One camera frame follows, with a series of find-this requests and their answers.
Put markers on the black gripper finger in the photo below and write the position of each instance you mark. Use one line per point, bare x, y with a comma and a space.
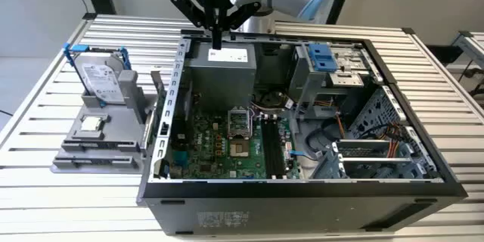
188, 6
241, 15

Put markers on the black RAM slot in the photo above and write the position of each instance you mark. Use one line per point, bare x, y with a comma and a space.
266, 148
280, 148
274, 148
270, 148

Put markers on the grey power supply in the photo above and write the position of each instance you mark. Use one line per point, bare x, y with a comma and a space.
222, 83

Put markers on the blue plastic drive latch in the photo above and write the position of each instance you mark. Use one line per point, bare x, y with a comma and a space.
321, 57

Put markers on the green graphics card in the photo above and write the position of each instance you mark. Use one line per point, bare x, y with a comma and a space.
161, 97

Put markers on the hard disk in blue carrier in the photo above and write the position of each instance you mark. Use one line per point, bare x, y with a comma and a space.
100, 77

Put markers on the CPU socket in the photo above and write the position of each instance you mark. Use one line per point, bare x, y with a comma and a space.
238, 148

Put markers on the grey parts rack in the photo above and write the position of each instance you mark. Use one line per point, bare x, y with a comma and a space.
113, 128

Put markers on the silver CPU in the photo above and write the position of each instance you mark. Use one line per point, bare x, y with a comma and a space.
92, 123

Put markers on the green motherboard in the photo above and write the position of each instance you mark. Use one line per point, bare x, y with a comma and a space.
245, 165

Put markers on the teal board connector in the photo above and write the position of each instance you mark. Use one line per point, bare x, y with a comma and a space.
180, 159

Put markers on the grey metal disk bay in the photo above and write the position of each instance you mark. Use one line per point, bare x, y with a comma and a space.
370, 160

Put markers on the black PC case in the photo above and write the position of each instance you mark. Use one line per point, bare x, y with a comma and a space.
264, 213

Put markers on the aluminium frame side table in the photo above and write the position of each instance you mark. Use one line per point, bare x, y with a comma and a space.
466, 39

